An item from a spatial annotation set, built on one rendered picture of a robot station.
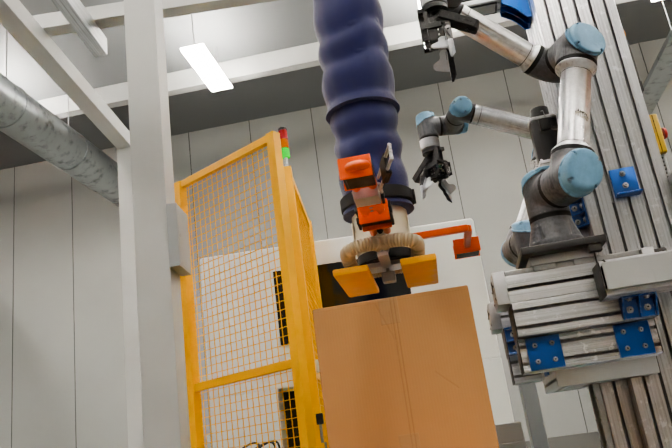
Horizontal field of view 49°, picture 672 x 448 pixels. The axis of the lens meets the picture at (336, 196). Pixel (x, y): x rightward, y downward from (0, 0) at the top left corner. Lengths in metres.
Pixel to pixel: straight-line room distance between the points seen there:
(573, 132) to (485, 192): 9.89
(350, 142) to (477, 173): 9.85
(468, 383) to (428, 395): 0.10
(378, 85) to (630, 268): 0.92
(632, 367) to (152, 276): 2.10
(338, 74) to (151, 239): 1.48
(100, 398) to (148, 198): 9.39
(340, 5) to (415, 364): 1.18
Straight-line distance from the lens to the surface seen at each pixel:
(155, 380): 3.36
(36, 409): 13.31
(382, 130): 2.27
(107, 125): 5.79
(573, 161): 2.02
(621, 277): 1.97
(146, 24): 3.97
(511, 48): 2.33
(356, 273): 2.06
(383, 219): 1.96
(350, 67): 2.33
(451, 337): 1.88
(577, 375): 2.17
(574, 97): 2.16
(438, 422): 1.86
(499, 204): 11.91
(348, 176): 1.63
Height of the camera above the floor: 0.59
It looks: 19 degrees up
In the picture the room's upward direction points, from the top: 8 degrees counter-clockwise
